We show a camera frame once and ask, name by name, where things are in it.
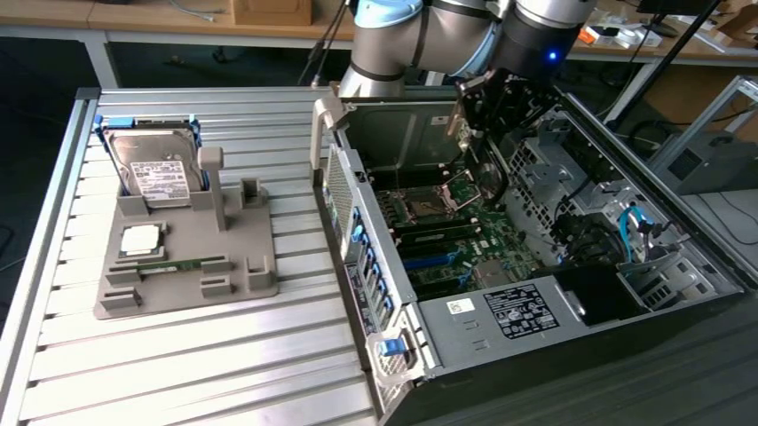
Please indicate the blue expansion slot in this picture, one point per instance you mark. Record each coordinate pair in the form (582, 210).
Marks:
(426, 262)

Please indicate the green motherboard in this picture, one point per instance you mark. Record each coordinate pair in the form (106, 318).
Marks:
(515, 239)

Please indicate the brown cardboard piece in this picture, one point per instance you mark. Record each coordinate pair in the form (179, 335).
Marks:
(740, 24)

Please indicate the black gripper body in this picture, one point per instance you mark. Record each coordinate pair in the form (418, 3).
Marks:
(535, 49)

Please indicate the black tripod pole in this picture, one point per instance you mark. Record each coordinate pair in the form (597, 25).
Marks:
(663, 62)

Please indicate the cluttered wooden desk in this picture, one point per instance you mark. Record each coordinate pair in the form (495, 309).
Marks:
(615, 53)

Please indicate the brown cardboard box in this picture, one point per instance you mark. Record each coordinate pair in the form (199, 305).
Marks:
(266, 11)

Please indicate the silver CPU chip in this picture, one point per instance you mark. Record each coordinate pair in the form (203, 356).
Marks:
(140, 242)

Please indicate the small silver disk bay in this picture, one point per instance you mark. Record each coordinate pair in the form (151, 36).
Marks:
(657, 284)

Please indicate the silver socket cover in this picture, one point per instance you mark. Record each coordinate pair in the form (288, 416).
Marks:
(454, 195)

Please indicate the black monitor with stand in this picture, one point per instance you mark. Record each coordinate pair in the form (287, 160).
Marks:
(665, 27)

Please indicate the white box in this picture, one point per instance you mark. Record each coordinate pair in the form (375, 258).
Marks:
(639, 39)

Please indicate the RAM stick with white label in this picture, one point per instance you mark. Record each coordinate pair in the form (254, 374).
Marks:
(435, 238)

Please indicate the silver chipset heatsink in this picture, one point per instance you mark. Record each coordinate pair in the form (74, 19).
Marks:
(494, 274)

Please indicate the open black PC case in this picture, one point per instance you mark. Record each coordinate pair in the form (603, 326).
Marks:
(533, 377)

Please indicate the wooden desk with grey legs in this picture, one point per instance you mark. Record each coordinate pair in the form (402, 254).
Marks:
(59, 18)

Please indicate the large silver disk bay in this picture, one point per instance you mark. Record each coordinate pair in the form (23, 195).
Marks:
(550, 177)

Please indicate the blue case latch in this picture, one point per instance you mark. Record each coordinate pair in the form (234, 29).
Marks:
(391, 347)

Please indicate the small orange box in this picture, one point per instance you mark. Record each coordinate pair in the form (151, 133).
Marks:
(590, 35)

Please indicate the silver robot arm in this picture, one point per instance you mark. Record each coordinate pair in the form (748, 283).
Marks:
(391, 44)

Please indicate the grey computer tower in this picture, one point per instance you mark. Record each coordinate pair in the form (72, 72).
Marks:
(710, 164)

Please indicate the hard disk with blue carrier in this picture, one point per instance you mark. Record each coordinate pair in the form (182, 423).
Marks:
(154, 168)

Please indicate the CPU socket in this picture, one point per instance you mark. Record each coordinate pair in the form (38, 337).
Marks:
(423, 206)

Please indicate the grey parts rack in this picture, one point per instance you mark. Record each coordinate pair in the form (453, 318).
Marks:
(178, 293)

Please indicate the graphics card with metal bracket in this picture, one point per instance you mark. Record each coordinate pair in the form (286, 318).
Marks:
(491, 177)

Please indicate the silver power supply unit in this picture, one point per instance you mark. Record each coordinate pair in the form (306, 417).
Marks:
(467, 337)

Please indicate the aluminium profile frame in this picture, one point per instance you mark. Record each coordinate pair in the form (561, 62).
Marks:
(713, 106)

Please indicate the green RAM stick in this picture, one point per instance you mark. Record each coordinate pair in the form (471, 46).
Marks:
(171, 266)

